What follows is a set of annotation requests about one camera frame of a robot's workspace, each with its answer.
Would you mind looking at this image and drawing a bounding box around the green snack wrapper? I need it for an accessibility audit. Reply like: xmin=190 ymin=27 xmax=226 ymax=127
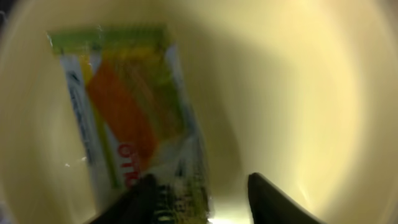
xmin=47 ymin=24 xmax=209 ymax=223

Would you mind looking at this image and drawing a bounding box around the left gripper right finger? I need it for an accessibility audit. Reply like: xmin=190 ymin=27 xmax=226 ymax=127
xmin=247 ymin=172 xmax=323 ymax=224

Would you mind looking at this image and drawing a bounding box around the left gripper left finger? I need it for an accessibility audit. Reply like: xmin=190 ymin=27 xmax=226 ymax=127
xmin=89 ymin=174 xmax=158 ymax=224

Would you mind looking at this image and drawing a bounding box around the yellow plate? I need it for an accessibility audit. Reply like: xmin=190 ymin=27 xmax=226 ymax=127
xmin=1 ymin=1 xmax=397 ymax=223

